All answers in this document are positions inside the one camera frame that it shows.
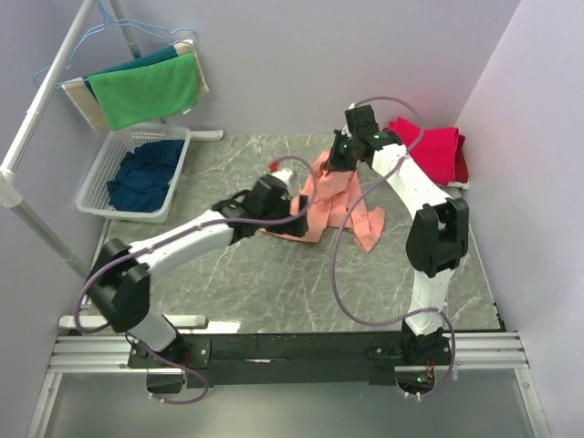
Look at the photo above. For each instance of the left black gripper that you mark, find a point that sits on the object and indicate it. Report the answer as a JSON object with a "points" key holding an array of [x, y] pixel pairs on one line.
{"points": [[297, 227]]}

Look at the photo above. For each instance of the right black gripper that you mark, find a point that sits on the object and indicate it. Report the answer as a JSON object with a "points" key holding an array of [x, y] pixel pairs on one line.
{"points": [[335, 162]]}

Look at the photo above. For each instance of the salmon pink t shirt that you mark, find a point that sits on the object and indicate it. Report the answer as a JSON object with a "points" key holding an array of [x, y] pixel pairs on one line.
{"points": [[337, 191]]}

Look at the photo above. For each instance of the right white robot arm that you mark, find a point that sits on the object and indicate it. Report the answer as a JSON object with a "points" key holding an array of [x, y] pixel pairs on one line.
{"points": [[438, 239]]}

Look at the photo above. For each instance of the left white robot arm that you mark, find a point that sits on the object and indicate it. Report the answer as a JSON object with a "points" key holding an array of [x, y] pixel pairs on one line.
{"points": [[120, 283]]}

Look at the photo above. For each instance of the folded magenta t shirt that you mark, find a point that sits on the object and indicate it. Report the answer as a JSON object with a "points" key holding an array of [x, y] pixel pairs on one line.
{"points": [[435, 152]]}

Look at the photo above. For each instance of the folded white t shirt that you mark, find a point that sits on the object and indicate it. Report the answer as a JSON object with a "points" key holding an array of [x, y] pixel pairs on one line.
{"points": [[458, 185]]}

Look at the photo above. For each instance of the black base beam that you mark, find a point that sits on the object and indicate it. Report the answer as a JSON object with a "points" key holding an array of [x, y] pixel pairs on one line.
{"points": [[206, 361]]}

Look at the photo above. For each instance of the navy blue t shirt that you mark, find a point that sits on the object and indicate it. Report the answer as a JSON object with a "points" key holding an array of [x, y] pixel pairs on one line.
{"points": [[143, 179]]}

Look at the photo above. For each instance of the white plastic laundry basket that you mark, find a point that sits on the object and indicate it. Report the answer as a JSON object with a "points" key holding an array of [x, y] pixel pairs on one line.
{"points": [[94, 198]]}

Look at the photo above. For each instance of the green towel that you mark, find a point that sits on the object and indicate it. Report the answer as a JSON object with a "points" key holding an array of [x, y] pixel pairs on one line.
{"points": [[175, 93]]}

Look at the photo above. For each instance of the teal towel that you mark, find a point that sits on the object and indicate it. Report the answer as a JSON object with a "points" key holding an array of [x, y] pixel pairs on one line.
{"points": [[137, 61]]}

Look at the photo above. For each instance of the beige towel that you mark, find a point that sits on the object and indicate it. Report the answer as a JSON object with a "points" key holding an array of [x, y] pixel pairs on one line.
{"points": [[88, 106]]}

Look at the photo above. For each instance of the white clothes rack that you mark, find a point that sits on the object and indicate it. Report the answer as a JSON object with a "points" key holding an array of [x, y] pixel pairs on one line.
{"points": [[11, 198]]}

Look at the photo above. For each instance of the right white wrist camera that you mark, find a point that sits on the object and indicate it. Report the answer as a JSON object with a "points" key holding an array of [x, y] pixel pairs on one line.
{"points": [[355, 120]]}

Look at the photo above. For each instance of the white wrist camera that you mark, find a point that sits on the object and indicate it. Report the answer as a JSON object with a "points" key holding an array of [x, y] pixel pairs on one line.
{"points": [[285, 175], [355, 120]]}

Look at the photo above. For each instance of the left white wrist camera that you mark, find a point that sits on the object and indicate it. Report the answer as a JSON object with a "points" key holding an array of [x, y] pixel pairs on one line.
{"points": [[285, 175]]}

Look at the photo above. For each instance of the blue wire hanger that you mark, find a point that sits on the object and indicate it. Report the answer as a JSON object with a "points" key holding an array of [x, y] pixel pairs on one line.
{"points": [[91, 32]]}

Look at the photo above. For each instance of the aluminium rail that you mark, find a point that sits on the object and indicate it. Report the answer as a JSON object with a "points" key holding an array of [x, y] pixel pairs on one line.
{"points": [[110, 354]]}

